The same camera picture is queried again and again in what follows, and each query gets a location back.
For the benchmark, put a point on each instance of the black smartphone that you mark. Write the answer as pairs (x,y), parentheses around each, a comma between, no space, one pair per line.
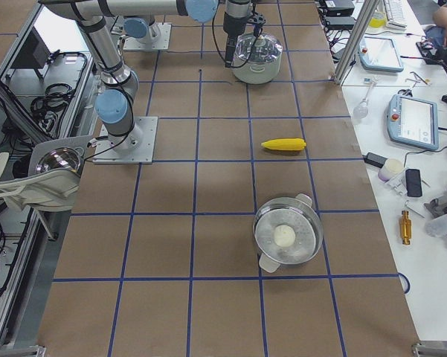
(413,183)

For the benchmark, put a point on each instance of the white keyboard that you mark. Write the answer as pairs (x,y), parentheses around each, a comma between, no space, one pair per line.
(395,17)

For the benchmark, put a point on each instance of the yellow corn cob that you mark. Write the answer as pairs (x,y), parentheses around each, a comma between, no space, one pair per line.
(285,144)

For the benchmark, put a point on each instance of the clear plastic spoon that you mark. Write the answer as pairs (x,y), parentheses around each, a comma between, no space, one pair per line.
(361,111)

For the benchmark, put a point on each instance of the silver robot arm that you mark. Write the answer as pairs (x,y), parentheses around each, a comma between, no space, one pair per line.
(115,105)

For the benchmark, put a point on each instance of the steel steamer pot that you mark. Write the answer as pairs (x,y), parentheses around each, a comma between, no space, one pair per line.
(296,212)

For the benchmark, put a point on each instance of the black power adapter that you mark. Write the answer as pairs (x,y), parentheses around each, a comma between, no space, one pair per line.
(374,159)

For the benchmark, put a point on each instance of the white steamed bun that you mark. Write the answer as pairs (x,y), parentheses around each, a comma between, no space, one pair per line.
(284,236)

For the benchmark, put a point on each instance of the aluminium frame post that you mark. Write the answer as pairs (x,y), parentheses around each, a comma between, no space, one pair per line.
(364,16)

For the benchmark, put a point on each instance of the person forearm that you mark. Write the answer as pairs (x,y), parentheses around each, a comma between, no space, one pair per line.
(440,20)

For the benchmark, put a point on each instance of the steel bowl on tray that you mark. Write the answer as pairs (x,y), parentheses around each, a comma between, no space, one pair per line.
(63,157)

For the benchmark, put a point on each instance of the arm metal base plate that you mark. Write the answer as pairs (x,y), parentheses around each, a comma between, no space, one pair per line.
(137,148)
(140,36)

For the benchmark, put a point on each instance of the gold brass fitting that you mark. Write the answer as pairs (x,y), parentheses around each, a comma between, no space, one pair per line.
(405,227)

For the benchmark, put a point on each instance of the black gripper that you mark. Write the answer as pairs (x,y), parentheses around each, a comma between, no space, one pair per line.
(231,23)

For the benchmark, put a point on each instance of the pale green electric pot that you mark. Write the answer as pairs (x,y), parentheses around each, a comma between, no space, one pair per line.
(257,74)

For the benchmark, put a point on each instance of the glass pot lid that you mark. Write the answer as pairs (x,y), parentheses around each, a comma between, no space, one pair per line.
(263,50)

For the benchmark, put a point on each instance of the blue teach pendant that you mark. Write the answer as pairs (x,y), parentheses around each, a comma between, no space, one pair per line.
(379,54)
(413,122)

